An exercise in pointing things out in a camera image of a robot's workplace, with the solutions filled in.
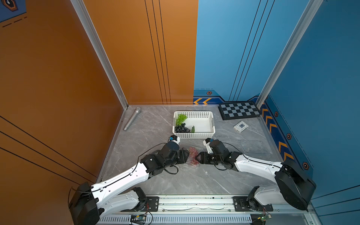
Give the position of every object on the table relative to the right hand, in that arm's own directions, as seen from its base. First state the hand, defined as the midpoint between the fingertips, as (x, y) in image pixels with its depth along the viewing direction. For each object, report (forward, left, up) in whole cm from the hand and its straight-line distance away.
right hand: (197, 158), depth 84 cm
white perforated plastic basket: (+31, +1, -6) cm, 31 cm away
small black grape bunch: (+22, +10, 0) cm, 24 cm away
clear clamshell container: (+6, -1, 0) cm, 6 cm away
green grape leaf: (+22, +2, -1) cm, 23 cm away
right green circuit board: (-29, -32, -7) cm, 44 cm away
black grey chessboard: (+42, -36, -2) cm, 55 cm away
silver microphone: (+41, +47, -1) cm, 62 cm away
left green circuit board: (-29, +32, -8) cm, 44 cm away
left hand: (-1, +5, +9) cm, 11 cm away
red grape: (+3, +3, +1) cm, 4 cm away
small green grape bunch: (+32, +11, 0) cm, 34 cm away
